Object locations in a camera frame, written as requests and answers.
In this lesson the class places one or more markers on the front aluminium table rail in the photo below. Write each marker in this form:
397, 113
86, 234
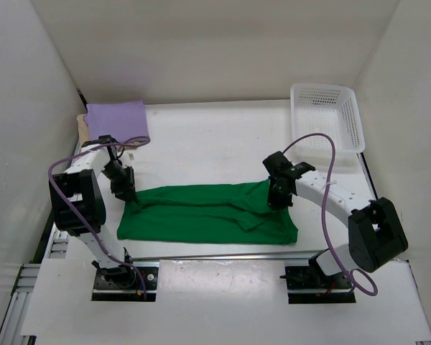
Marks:
289, 255

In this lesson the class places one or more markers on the white plastic basket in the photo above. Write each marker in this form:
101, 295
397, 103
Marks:
331, 110

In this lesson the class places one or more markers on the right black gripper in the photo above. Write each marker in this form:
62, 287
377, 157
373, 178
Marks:
279, 194

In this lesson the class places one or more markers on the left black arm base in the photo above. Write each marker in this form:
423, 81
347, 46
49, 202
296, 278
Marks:
125, 285

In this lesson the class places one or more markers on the beige t shirt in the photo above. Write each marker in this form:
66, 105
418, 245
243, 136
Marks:
83, 133

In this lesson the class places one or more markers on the green t shirt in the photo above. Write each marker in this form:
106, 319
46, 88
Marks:
207, 214

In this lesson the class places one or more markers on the purple t shirt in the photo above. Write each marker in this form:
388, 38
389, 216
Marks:
122, 121

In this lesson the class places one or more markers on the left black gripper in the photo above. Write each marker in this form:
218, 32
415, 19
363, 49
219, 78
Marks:
126, 187

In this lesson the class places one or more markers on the aluminium frame rail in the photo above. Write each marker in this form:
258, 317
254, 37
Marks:
54, 245

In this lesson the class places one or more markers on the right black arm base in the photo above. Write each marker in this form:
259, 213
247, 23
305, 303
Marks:
307, 287

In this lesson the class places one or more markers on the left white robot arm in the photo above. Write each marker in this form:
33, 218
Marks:
78, 206

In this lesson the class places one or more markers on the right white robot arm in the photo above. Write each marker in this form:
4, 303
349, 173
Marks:
375, 233

